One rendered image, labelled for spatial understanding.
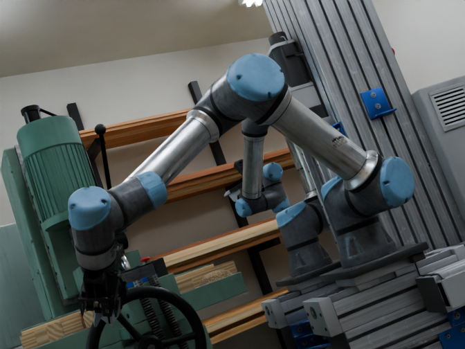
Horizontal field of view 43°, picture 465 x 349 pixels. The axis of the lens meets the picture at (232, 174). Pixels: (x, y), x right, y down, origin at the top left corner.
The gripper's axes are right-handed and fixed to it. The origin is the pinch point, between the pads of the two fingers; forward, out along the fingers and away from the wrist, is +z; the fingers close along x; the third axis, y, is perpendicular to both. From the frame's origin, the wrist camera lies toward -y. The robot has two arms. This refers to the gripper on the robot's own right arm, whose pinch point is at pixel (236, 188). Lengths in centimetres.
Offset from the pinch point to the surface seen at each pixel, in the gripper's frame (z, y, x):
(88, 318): -72, 19, -96
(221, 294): -74, 30, -60
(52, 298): -39, 9, -97
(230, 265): -59, 25, -47
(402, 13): 89, -76, 254
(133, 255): -42, 8, -69
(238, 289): -74, 31, -55
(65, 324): -58, 18, -100
